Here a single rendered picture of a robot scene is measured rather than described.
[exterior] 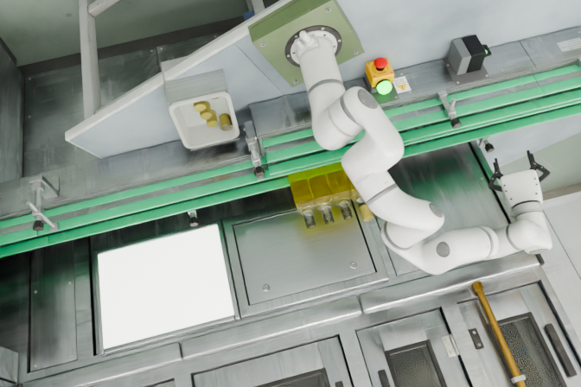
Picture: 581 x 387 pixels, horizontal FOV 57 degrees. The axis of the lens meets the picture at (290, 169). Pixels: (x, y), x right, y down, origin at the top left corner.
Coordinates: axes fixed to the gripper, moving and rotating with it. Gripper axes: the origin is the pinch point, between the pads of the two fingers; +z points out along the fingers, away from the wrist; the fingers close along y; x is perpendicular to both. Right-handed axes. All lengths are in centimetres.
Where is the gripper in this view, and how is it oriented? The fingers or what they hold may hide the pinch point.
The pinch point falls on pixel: (512, 158)
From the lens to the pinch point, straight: 171.5
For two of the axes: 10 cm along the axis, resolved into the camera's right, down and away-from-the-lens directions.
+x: -4.2, -3.8, -8.2
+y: 9.0, -2.4, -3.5
